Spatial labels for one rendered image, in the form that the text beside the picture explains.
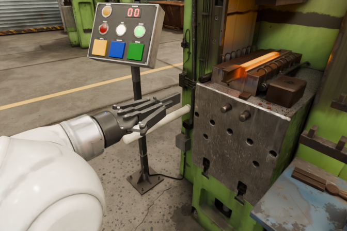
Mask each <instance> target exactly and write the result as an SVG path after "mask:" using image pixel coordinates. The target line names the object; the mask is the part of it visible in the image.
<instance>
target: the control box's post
mask: <svg viewBox="0 0 347 231"><path fill-rule="evenodd" d="M131 74H132V82H133V92H134V101H137V100H141V99H142V96H141V83H140V67H134V66H131ZM138 143H139V152H140V154H141V155H142V156H143V155H145V154H146V141H145V136H143V137H141V138H139V139H138ZM140 163H141V171H142V172H143V174H144V180H146V177H145V173H146V172H147V173H148V166H147V155H146V156H144V157H141V156H140Z"/></svg>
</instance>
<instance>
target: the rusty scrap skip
mask: <svg viewBox="0 0 347 231"><path fill-rule="evenodd" d="M148 3H150V4H159V5H160V6H161V8H162V9H163V10H164V11H165V15H164V21H163V26H162V27H164V28H165V27H166V28H171V29H174V30H177V31H178V30H183V24H184V2H181V1H156V2H148Z"/></svg>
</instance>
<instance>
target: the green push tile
mask: <svg viewBox="0 0 347 231"><path fill-rule="evenodd" d="M144 47H145V45H144V44H137V43H130V44H129V50H128V55H127V59H130V60H138V61H142V57H143V52H144Z"/></svg>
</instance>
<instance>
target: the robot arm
mask: <svg viewBox="0 0 347 231"><path fill-rule="evenodd" d="M178 103H180V93H179V92H174V93H172V94H169V95H167V96H164V97H162V98H159V99H156V97H155V96H154V97H153V100H150V98H144V99H141V100H137V101H133V102H128V103H124V104H118V105H112V109H113V111H112V112H110V111H108V110H105V111H102V112H99V113H96V114H94V115H91V116H89V115H87V114H84V115H81V116H79V117H76V118H74V119H70V120H68V121H64V122H61V123H59V124H56V125H53V126H47V127H38V128H35V129H31V130H28V131H25V132H22V133H19V134H16V135H14V136H11V137H6V136H1V137H0V231H99V230H100V227H101V224H102V220H103V217H104V215H105V211H106V202H105V194H104V190H103V187H102V184H101V182H100V179H99V177H98V176H97V174H96V172H95V171H94V169H93V168H92V167H91V166H90V165H89V164H88V163H87V162H88V161H90V160H92V159H94V158H96V157H98V156H100V155H101V154H103V153H104V149H106V148H108V147H110V146H112V145H114V144H116V143H118V142H119V141H120V140H121V138H122V137H123V136H124V135H128V134H131V133H133V132H138V133H140V136H145V134H146V133H147V131H148V130H149V129H150V128H152V127H153V126H154V125H155V124H156V123H158V122H159V121H160V120H162V119H163V118H165V117H166V109H168V108H170V107H172V106H174V105H176V104H178Z"/></svg>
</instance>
